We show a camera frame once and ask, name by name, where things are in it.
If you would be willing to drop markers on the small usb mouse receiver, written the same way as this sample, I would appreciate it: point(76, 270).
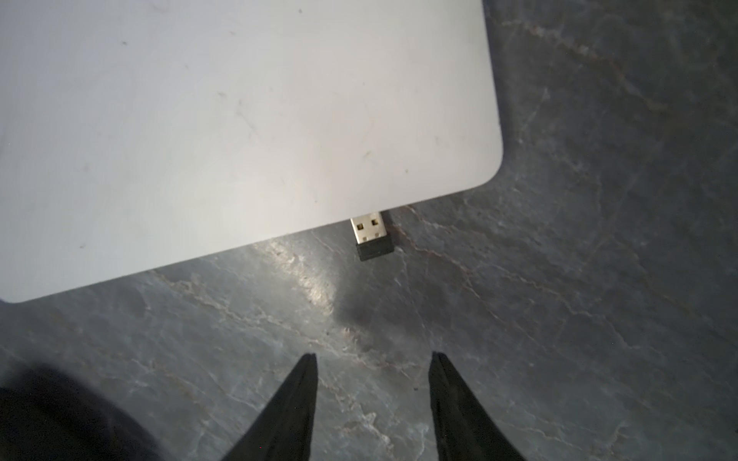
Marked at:
point(372, 237)

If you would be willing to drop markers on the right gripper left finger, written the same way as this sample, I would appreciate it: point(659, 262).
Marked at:
point(283, 430)

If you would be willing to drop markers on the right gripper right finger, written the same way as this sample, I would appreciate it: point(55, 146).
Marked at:
point(463, 430)

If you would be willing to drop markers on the silver laptop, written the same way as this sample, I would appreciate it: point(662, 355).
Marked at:
point(137, 134)

